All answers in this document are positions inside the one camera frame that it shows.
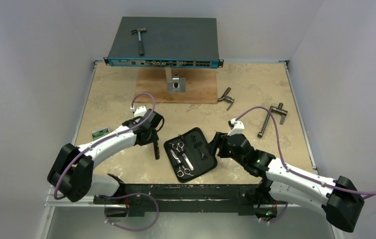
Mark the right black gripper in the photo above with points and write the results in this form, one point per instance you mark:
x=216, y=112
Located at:
x=221, y=145

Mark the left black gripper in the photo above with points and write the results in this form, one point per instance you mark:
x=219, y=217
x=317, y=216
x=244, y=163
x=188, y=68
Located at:
x=152, y=139

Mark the black hair comb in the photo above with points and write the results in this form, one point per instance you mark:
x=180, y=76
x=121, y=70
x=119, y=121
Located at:
x=156, y=147

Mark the black hair clip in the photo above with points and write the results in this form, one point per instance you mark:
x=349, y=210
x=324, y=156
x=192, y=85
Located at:
x=198, y=146

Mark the black zip tool case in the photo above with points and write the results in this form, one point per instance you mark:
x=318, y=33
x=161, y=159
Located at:
x=200, y=166

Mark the silver scissors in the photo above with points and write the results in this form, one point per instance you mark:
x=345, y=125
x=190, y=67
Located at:
x=182, y=171
x=180, y=148

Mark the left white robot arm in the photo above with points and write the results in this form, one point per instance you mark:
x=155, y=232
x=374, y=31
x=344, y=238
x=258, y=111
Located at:
x=72, y=173

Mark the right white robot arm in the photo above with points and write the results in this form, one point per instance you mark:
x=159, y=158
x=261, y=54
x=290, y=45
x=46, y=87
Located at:
x=336, y=199

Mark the brown wooden board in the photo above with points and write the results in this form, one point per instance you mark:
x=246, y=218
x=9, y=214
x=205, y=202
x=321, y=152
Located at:
x=194, y=89

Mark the green clear plastic box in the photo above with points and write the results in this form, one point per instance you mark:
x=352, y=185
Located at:
x=96, y=134

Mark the steel claw hammer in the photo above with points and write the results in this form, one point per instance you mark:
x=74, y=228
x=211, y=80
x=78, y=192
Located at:
x=139, y=32

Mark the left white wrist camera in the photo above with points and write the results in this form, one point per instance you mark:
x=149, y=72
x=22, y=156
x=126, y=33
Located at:
x=139, y=111

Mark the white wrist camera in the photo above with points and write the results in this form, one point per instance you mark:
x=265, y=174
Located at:
x=236, y=127
x=139, y=111

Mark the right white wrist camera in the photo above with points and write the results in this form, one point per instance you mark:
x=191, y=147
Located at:
x=236, y=127

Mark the aluminium table frame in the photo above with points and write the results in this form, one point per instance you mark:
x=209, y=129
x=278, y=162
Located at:
x=111, y=89

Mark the grey metal stand bracket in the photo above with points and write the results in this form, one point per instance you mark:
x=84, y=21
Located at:
x=175, y=83

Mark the blue rack network switch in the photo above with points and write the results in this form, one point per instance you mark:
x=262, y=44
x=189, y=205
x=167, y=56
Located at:
x=176, y=42

